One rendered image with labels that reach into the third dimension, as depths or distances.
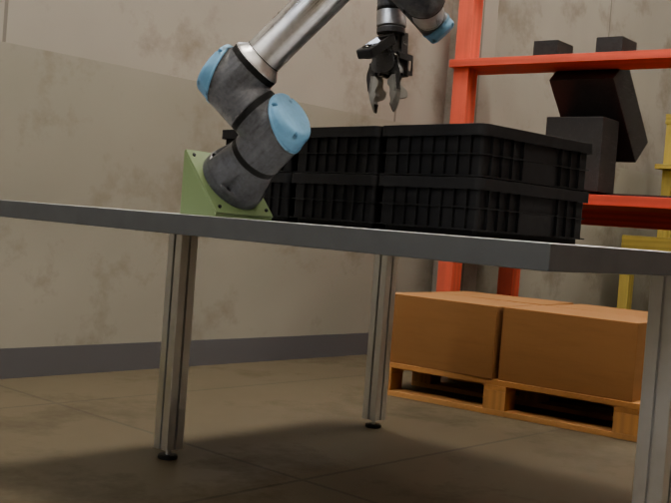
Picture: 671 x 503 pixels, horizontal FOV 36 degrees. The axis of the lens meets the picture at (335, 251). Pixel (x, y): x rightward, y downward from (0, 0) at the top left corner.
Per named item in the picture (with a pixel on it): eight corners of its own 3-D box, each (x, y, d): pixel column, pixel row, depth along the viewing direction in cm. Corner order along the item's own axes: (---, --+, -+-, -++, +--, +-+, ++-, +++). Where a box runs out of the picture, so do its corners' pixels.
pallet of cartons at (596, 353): (717, 422, 427) (726, 319, 425) (621, 446, 360) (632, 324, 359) (471, 375, 508) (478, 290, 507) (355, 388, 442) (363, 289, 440)
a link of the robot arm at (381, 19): (394, 6, 251) (368, 11, 256) (393, 25, 250) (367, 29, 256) (412, 13, 256) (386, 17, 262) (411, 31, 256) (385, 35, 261)
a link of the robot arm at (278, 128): (264, 182, 214) (303, 141, 207) (221, 135, 214) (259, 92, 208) (288, 168, 225) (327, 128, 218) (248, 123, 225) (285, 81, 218)
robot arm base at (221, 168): (217, 205, 215) (244, 176, 210) (193, 151, 222) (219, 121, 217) (268, 213, 227) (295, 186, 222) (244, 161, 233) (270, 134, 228)
